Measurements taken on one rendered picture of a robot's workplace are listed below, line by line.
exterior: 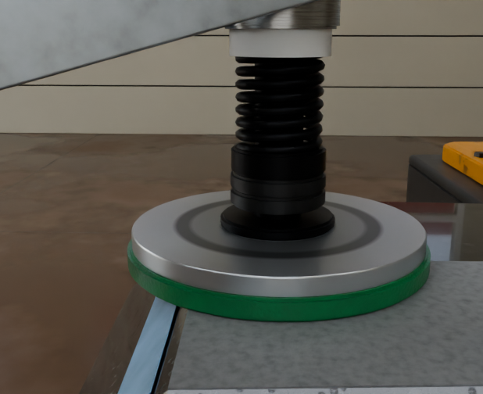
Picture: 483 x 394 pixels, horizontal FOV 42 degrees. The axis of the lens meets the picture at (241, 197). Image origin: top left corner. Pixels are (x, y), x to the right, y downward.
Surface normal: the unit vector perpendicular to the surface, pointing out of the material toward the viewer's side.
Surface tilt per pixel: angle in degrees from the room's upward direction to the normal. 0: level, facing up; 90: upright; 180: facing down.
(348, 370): 0
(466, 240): 0
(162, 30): 90
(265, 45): 90
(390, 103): 90
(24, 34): 90
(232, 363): 0
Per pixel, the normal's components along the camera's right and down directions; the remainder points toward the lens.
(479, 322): 0.00, -0.97
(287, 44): 0.11, 0.25
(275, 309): -0.10, 0.26
